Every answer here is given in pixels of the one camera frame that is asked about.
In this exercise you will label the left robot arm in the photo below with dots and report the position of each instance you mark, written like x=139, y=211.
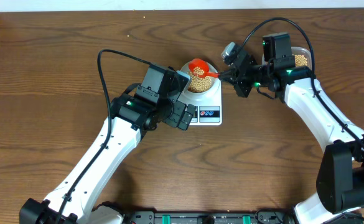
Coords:
x=131, y=117

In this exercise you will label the clear plastic soybean container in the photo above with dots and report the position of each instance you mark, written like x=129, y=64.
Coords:
x=302, y=57

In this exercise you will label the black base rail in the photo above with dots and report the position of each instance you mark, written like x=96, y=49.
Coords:
x=206, y=217

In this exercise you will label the soybeans in bowl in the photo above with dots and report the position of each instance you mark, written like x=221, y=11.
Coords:
x=198, y=84

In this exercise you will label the grey round bowl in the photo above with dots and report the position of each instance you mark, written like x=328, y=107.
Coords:
x=185, y=69

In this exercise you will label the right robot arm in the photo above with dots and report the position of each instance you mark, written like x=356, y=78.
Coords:
x=340, y=181

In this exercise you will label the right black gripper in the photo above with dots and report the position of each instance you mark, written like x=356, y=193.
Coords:
x=237, y=79

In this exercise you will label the orange plastic scoop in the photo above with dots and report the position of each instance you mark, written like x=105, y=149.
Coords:
x=200, y=68

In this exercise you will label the white digital kitchen scale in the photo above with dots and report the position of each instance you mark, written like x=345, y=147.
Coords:
x=209, y=106

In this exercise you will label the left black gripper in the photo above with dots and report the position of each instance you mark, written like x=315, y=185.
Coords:
x=173, y=120

